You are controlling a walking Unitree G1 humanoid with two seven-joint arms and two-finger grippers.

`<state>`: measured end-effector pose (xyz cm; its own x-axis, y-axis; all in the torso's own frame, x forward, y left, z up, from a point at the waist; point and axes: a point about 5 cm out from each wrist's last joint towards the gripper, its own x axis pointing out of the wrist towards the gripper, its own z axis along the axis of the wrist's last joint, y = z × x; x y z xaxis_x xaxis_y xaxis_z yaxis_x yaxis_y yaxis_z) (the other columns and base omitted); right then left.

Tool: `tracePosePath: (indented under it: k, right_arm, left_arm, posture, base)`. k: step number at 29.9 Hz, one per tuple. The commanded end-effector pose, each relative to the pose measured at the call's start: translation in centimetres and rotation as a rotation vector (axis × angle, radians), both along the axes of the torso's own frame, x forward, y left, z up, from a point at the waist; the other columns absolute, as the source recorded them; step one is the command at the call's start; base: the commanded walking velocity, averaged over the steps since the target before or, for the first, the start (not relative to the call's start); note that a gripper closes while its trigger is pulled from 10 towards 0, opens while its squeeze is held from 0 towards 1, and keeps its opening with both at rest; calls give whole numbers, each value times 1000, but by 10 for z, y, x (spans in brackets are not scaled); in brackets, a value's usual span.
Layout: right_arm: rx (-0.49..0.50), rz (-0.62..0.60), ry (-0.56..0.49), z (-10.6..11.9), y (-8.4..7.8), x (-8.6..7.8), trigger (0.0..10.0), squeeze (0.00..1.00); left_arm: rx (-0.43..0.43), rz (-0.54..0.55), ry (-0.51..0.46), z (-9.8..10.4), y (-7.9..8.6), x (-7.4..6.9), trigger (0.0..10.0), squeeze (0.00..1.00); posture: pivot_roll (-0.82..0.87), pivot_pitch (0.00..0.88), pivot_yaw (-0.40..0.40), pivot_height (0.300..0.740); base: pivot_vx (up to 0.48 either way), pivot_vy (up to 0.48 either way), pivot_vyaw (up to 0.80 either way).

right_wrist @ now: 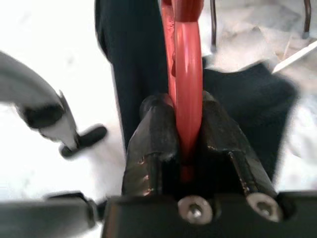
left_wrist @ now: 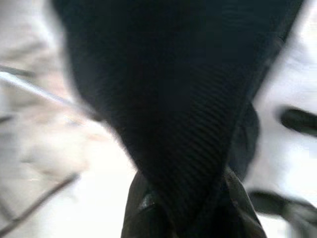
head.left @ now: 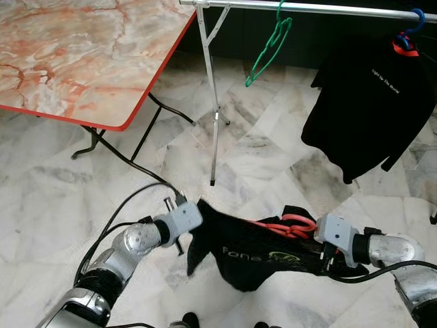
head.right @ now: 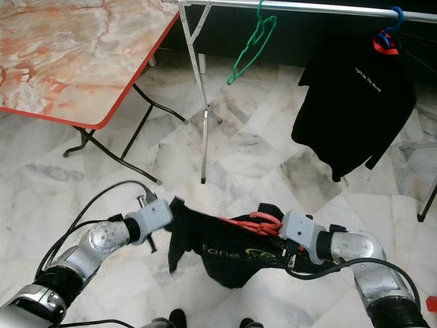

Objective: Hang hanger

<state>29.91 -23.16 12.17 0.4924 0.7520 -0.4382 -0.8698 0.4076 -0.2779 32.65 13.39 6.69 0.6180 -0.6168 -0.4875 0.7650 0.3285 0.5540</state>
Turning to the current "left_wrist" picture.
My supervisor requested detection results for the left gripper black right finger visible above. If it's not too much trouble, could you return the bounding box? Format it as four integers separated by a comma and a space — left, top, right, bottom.
222, 166, 268, 238

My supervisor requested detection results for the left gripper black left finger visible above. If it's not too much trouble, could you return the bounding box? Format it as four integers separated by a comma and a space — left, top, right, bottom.
121, 173, 162, 238

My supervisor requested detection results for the black t-shirt with green logo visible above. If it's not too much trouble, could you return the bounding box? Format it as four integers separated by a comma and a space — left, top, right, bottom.
51, 0, 305, 238

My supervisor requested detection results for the silver metal clothes rack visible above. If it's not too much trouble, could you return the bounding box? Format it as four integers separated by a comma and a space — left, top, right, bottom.
0, 64, 102, 122

